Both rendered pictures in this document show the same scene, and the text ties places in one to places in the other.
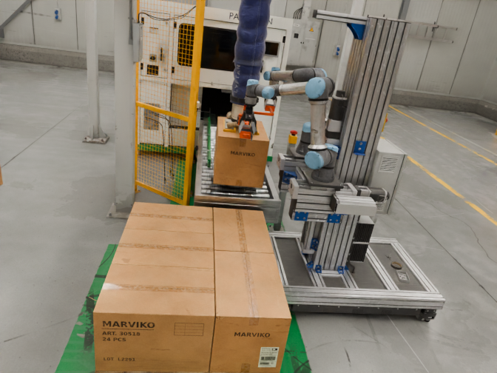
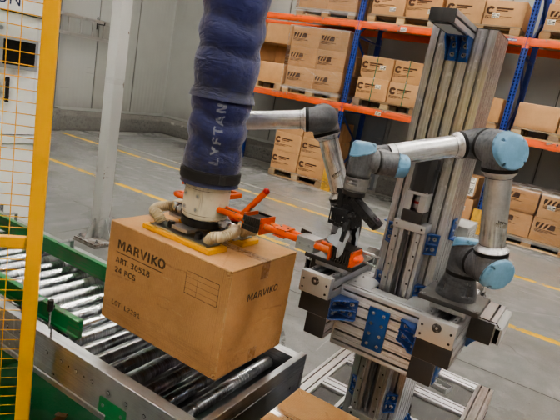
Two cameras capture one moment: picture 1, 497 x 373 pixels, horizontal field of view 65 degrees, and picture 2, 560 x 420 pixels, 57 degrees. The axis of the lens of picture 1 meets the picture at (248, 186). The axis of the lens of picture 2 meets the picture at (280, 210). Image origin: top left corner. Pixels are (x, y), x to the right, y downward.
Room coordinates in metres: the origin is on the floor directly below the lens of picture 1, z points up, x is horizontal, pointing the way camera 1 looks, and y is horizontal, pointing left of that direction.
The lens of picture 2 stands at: (1.81, 1.43, 1.68)
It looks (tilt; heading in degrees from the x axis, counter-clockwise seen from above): 13 degrees down; 309
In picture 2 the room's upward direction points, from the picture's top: 11 degrees clockwise
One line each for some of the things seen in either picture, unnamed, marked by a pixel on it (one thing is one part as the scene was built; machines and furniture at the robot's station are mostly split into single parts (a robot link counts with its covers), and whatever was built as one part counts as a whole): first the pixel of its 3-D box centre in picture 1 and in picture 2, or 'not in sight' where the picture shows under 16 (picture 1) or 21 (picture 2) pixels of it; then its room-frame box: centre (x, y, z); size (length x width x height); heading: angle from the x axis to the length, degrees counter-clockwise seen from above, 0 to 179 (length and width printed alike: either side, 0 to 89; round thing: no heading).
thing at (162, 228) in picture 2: (229, 123); (184, 232); (3.19, 0.23, 1.11); 0.34 x 0.10 x 0.05; 6
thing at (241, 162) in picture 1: (239, 150); (197, 283); (3.19, 0.12, 0.88); 0.60 x 0.40 x 0.40; 7
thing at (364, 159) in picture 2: (252, 88); (362, 159); (2.62, 0.06, 1.51); 0.09 x 0.08 x 0.11; 55
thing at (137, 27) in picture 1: (138, 42); not in sight; (3.44, 1.08, 1.62); 0.20 x 0.05 x 0.30; 9
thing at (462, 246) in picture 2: (327, 154); (467, 255); (2.40, -0.47, 1.20); 0.13 x 0.12 x 0.14; 145
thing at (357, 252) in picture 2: (245, 133); (344, 254); (2.60, 0.07, 1.21); 0.08 x 0.07 x 0.05; 6
